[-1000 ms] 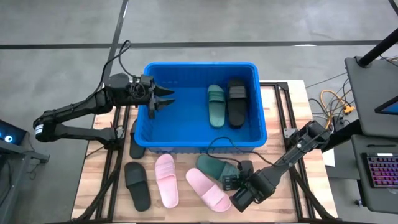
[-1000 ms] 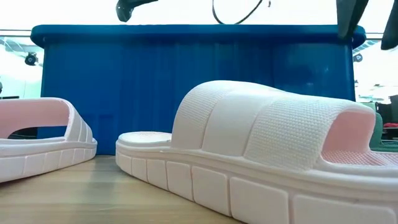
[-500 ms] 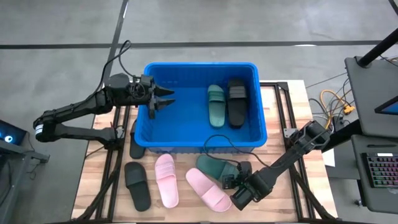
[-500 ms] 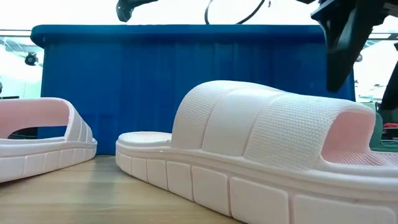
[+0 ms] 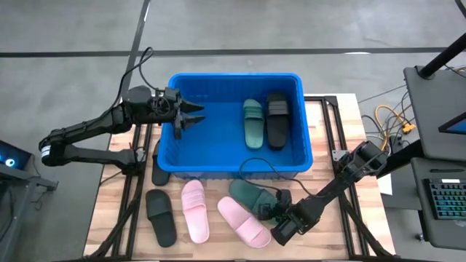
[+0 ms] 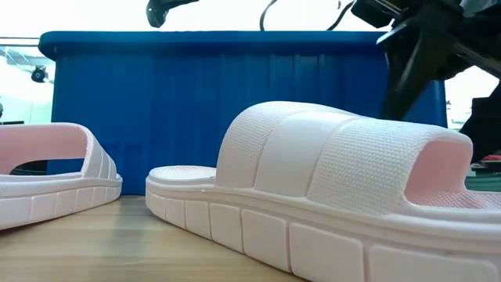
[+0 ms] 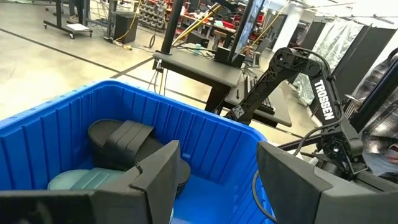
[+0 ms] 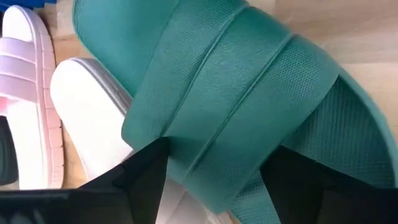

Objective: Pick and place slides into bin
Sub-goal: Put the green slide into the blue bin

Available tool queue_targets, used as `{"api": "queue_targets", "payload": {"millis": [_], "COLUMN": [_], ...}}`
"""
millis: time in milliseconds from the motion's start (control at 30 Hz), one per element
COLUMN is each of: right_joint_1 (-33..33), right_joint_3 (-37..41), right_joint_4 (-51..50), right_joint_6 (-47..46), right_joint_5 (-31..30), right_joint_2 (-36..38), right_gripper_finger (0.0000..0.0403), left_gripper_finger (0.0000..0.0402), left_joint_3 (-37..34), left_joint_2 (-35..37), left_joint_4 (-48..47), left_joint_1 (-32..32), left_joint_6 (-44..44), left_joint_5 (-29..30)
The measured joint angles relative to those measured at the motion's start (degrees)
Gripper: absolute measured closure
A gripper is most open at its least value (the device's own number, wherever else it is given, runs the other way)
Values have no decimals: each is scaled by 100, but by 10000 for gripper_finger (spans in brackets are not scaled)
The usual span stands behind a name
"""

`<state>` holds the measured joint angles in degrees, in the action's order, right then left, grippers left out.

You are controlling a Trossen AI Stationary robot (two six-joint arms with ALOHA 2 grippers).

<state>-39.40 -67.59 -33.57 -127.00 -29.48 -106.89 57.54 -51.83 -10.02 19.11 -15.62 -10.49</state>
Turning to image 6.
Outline blue plastic bin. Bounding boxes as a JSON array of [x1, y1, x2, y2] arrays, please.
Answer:
[[38, 30, 449, 196]]

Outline pink rubber slide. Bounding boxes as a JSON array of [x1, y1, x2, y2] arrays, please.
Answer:
[[0, 121, 124, 232], [145, 100, 501, 282]]

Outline black round hanging device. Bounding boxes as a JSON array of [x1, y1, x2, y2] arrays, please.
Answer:
[[30, 65, 49, 85]]

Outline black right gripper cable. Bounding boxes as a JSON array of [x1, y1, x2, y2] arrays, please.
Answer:
[[259, 0, 356, 31]]

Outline black rubber slide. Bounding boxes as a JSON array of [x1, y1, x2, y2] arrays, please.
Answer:
[[8, 158, 51, 176], [145, 0, 201, 30]]

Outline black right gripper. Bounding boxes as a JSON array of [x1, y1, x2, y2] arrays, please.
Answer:
[[350, 0, 501, 122]]

